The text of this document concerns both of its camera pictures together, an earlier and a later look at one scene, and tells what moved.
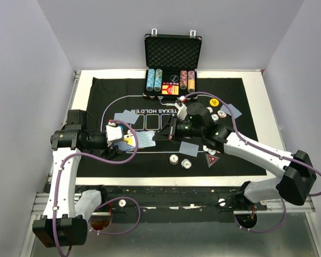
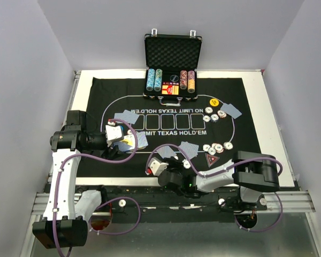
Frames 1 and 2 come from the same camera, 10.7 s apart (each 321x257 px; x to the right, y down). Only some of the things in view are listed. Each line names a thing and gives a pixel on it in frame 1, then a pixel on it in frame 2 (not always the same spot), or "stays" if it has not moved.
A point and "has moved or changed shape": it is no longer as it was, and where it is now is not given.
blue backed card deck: [143, 138] has moved or changed shape
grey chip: [214, 116] stays
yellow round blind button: [214, 102] stays
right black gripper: [169, 132] → [174, 162]
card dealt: [236, 112] stays
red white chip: [221, 113] stays
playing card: [189, 149] stays
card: [145, 138] → [166, 152]
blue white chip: [212, 152] has moved or changed shape
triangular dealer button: [211, 159] stays
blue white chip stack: [186, 164] stays
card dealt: [129, 116] stays
